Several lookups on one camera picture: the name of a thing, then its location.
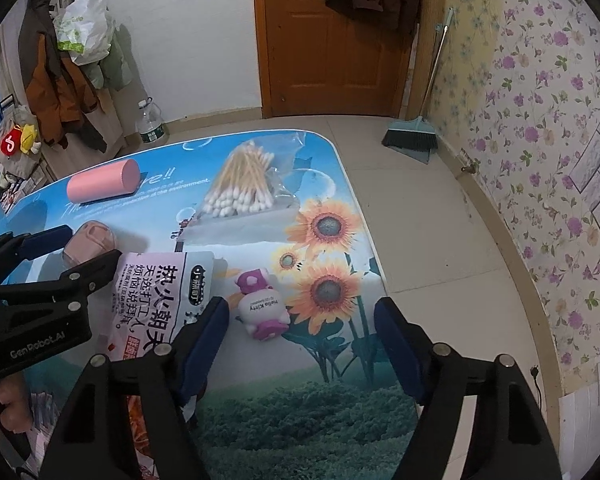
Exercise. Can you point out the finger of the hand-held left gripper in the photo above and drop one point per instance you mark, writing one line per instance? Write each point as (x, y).
(45, 240)
(95, 270)

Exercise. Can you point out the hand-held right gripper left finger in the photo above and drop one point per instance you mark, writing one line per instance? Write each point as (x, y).
(205, 350)

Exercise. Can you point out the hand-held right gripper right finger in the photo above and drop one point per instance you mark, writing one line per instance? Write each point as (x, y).
(397, 350)

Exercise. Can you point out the pink earbud case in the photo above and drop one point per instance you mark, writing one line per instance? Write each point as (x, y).
(92, 237)

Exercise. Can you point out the crayfish print snack packet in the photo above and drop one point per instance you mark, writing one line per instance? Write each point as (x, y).
(145, 295)

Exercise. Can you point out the pink white cat figurine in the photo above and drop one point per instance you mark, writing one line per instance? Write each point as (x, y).
(260, 310)

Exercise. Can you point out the pink cylindrical bottle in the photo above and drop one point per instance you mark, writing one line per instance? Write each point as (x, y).
(100, 182)

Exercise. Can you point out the clear bag of cotton swabs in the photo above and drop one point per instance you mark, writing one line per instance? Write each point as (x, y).
(245, 175)

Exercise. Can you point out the landscape print desktop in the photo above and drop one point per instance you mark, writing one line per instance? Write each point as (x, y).
(290, 410)

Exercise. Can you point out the person's left hand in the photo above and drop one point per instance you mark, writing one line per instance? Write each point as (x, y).
(15, 402)

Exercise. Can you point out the pile of red white packets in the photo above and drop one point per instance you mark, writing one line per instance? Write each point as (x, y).
(12, 190)

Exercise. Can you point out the red plush charm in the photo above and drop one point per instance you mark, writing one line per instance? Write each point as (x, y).
(11, 144)

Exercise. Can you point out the yellow plush charm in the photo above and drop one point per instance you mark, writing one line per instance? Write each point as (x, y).
(30, 139)

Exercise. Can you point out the grey hanging bag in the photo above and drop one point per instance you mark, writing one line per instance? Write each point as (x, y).
(7, 115)

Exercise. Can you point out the brown orange hanging jacket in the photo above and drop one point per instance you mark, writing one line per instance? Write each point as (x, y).
(55, 100)

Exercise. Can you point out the clear water bottle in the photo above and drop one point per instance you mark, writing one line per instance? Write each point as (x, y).
(151, 127)

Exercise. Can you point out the pale green hanging coat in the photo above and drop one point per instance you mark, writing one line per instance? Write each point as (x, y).
(111, 67)

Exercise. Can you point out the teal broom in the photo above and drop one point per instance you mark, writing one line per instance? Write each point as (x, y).
(410, 135)

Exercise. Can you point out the white green plastic bag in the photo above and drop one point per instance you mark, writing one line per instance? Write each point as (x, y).
(85, 25)

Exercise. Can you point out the brown wooden door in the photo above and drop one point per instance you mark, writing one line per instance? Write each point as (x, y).
(320, 50)

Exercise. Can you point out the brass wall tap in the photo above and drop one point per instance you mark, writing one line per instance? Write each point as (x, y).
(468, 167)

